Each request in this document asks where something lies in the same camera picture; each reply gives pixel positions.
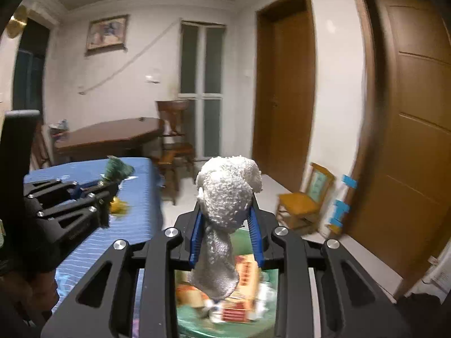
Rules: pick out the yellow plastic bag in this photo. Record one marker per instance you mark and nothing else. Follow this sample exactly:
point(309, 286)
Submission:
point(118, 207)

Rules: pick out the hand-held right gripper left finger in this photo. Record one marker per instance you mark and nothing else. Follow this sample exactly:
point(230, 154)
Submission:
point(194, 250)

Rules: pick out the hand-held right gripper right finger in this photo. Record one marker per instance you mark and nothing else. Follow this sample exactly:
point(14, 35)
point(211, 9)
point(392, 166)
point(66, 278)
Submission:
point(256, 250)

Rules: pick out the gold round wall clock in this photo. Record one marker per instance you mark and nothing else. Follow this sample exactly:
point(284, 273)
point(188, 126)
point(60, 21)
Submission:
point(17, 23)

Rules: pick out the white wall switch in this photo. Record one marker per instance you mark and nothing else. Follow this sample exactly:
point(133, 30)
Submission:
point(152, 78)

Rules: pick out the long tan cardboard box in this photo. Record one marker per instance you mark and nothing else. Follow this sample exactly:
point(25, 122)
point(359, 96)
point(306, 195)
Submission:
point(246, 271)

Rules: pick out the framed wall picture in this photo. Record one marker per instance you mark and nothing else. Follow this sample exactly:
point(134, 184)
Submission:
point(106, 33)

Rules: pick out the white knitted sock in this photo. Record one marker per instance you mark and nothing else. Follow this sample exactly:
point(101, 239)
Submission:
point(225, 197)

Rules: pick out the dark wooden table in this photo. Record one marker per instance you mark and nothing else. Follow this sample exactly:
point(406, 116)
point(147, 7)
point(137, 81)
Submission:
point(105, 135)

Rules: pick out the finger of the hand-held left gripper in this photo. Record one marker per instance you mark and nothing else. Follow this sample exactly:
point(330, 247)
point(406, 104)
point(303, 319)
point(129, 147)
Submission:
point(70, 218)
point(60, 188)

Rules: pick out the blue star-print tablecloth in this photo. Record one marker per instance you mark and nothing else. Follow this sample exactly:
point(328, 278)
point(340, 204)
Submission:
point(141, 190)

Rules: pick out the blue tape strip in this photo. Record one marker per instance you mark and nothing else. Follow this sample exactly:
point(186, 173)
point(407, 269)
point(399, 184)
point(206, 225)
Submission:
point(340, 211)
point(348, 181)

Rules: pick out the frosted glass double door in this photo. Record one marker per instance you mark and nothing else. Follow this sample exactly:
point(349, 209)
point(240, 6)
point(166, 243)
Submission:
point(202, 88)

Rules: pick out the brown wooden door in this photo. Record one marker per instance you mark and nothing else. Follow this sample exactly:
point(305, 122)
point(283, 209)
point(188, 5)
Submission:
point(285, 88)
point(412, 130)

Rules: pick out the green-lined trash bin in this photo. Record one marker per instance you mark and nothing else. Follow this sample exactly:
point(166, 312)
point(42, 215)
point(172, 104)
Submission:
point(197, 327)

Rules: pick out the dark wooden chair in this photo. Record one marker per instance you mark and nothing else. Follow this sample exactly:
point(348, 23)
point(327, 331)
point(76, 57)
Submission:
point(174, 137)

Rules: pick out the green knitted cloth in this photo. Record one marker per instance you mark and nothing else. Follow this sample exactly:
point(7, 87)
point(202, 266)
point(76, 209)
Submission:
point(116, 170)

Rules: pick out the small light wooden chair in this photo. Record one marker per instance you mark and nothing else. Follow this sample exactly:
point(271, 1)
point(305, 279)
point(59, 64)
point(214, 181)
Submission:
point(306, 200)

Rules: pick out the dark window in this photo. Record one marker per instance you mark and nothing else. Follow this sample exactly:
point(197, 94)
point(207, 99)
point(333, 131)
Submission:
point(30, 74)

